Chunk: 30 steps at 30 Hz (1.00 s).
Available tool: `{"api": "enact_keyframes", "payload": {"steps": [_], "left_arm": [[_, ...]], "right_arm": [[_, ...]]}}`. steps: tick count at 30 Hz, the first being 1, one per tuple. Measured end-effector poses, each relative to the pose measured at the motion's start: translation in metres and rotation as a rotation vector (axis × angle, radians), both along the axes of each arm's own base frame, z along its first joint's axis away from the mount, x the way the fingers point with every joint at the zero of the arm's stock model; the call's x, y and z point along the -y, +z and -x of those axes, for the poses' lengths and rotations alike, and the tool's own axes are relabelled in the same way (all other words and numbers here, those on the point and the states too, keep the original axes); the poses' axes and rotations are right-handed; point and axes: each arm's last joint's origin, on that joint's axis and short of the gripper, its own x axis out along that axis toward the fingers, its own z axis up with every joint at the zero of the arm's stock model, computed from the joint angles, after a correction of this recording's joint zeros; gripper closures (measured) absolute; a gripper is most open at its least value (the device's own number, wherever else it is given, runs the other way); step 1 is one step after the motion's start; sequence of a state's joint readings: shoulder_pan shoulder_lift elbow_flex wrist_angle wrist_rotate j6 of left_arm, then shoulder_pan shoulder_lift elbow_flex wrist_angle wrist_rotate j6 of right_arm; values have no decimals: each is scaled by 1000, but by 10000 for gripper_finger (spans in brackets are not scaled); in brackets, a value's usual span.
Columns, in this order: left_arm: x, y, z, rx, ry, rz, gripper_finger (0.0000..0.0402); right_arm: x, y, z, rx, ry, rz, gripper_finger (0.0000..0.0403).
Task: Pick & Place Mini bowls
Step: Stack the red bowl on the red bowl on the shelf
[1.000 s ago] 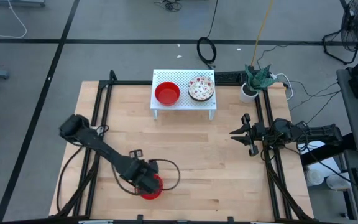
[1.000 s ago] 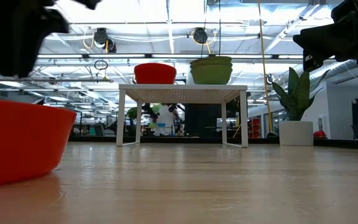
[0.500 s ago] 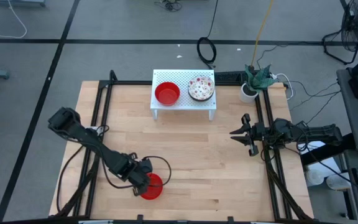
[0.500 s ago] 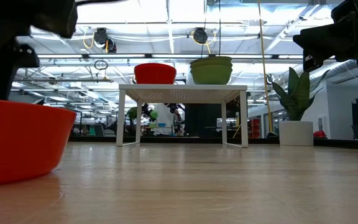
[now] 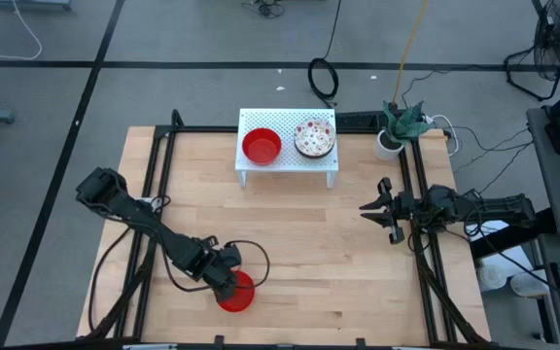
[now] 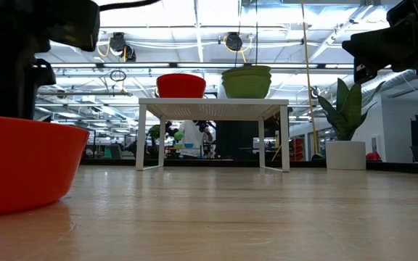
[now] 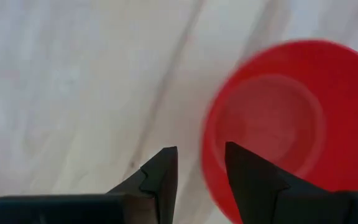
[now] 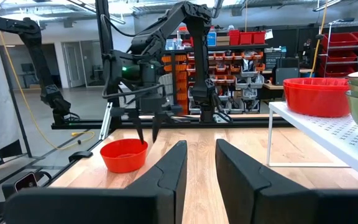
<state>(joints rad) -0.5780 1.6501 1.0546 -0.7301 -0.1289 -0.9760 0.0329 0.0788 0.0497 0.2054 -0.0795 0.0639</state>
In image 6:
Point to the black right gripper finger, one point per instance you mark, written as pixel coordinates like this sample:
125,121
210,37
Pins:
365,70
379,43

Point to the white perforated metal rack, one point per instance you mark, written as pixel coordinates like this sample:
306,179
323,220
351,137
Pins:
212,108

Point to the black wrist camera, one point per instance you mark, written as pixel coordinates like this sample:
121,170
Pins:
403,11
45,74

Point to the snake plant in white pot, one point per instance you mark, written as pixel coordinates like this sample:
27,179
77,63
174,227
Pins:
345,156

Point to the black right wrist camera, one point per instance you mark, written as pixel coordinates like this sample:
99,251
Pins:
403,11

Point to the person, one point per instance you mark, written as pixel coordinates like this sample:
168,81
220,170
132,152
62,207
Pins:
192,136

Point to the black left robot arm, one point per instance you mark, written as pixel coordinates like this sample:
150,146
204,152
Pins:
67,21

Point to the red plastic mini bowl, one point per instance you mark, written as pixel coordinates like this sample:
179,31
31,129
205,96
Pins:
180,87
24,166

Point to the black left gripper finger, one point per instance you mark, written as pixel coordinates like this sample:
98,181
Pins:
27,105
4,105

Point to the red background object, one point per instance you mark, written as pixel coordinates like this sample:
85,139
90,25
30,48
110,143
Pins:
374,156

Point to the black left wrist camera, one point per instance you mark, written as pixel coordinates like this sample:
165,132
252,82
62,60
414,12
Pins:
45,74

